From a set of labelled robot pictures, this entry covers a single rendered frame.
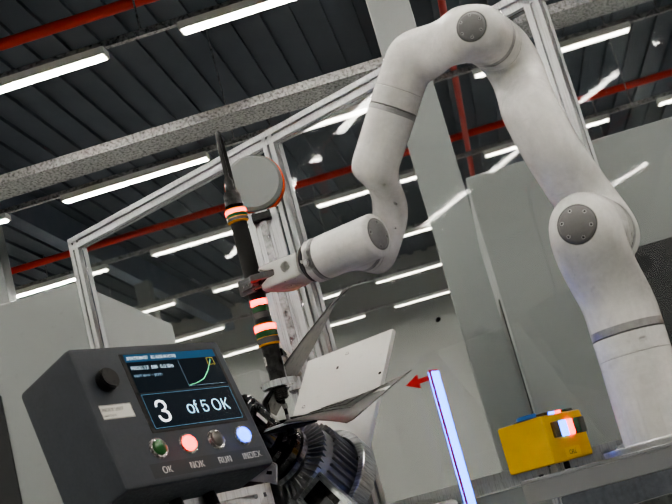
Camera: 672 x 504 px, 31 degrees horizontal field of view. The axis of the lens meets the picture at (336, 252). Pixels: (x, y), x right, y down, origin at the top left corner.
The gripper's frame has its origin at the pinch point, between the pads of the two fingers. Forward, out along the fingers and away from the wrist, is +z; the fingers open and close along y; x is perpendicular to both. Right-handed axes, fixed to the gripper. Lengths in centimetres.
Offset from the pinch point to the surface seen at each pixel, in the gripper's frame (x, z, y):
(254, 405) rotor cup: -22.8, 3.3, -4.3
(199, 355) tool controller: -22, -41, -62
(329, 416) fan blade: -29.7, -18.0, -9.6
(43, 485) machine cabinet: -12, 193, 92
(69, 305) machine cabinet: 48, 174, 104
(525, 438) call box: -42, -37, 21
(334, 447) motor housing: -33.7, -1.3, 10.8
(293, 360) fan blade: -15.0, 1.7, 8.4
